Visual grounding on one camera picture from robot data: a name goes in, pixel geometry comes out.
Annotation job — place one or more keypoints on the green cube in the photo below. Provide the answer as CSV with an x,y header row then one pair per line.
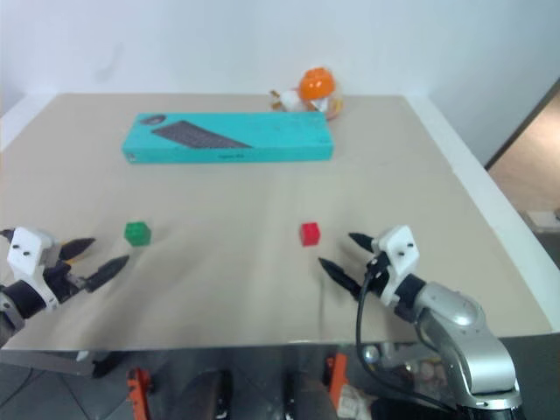
x,y
137,233

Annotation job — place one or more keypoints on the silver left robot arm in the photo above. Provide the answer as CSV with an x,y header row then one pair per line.
x,y
17,299

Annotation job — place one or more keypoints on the teal keyboard box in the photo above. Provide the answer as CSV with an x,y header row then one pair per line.
x,y
227,140

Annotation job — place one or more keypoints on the orange table clamp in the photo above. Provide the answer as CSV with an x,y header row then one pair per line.
x,y
337,376
139,391

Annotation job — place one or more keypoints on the orange toy in plastic bag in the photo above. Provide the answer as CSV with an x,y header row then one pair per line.
x,y
315,85

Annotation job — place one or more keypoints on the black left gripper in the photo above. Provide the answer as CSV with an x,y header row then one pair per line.
x,y
61,277

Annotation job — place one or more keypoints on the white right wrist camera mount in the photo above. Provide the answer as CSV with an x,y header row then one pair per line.
x,y
400,256

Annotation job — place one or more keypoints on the grey table frame bar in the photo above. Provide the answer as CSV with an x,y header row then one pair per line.
x,y
44,362

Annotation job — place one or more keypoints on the red cube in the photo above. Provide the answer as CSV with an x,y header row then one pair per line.
x,y
310,234

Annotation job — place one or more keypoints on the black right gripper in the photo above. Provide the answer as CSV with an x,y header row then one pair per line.
x,y
380,269

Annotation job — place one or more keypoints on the beige table cover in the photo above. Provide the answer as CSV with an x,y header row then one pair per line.
x,y
245,289

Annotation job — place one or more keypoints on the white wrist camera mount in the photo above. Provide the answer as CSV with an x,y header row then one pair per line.
x,y
400,256
27,254

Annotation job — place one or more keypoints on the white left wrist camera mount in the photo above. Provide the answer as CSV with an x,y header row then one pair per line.
x,y
27,254

